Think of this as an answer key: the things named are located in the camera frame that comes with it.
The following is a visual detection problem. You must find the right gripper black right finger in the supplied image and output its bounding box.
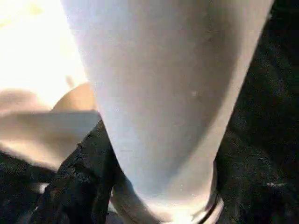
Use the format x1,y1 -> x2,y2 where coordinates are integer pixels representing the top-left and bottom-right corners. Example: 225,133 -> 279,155
213,130 -> 299,224

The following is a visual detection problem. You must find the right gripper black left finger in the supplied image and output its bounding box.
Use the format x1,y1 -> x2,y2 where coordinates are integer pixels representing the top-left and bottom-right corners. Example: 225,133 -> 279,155
29,118 -> 122,224

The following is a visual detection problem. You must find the white plastic table leg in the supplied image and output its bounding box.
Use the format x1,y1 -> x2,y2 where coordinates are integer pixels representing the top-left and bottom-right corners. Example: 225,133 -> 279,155
59,0 -> 276,224

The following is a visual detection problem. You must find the white plastic table top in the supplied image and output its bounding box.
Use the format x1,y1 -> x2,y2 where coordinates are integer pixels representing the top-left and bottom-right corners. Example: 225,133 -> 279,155
0,0 -> 104,169

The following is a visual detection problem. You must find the black mat cloth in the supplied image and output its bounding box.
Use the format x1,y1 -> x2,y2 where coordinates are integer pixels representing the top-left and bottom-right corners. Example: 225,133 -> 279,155
0,0 -> 299,224

